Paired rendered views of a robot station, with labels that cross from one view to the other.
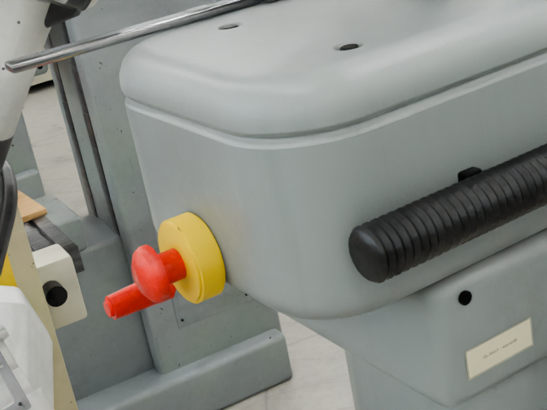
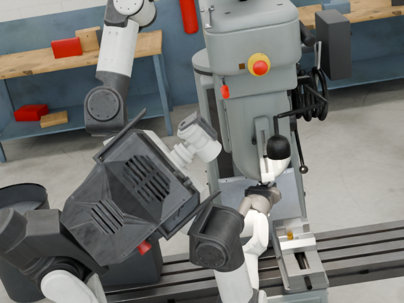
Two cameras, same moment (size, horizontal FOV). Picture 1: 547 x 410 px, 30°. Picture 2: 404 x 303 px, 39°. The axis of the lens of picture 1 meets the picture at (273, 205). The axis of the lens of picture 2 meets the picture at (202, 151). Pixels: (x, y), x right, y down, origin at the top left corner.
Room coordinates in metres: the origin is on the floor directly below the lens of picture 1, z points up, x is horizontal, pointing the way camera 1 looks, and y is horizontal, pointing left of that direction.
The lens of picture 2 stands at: (0.07, 1.43, 2.24)
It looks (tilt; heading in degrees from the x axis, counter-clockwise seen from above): 26 degrees down; 300
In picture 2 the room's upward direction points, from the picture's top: 10 degrees counter-clockwise
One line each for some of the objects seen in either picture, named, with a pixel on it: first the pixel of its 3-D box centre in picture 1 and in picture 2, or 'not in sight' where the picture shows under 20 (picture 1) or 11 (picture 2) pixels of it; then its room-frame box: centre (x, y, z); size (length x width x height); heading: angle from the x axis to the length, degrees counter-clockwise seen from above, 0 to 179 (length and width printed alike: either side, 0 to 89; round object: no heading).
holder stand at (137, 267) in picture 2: not in sight; (127, 252); (1.22, 0.08, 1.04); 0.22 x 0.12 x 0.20; 21
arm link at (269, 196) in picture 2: not in sight; (258, 203); (0.73, -0.05, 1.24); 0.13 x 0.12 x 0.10; 6
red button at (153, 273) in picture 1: (160, 270); (260, 67); (0.62, 0.08, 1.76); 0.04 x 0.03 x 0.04; 28
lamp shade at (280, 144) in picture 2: not in sight; (278, 145); (0.62, 0.01, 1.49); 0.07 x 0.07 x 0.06
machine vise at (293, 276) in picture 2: not in sight; (296, 246); (0.65, -0.15, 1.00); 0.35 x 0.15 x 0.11; 118
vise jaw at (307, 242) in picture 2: not in sight; (297, 243); (0.64, -0.13, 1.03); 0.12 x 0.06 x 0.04; 28
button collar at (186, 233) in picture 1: (190, 258); (258, 64); (0.63, 0.06, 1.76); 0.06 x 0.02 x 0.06; 28
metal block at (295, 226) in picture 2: not in sight; (293, 229); (0.67, -0.18, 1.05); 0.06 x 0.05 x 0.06; 28
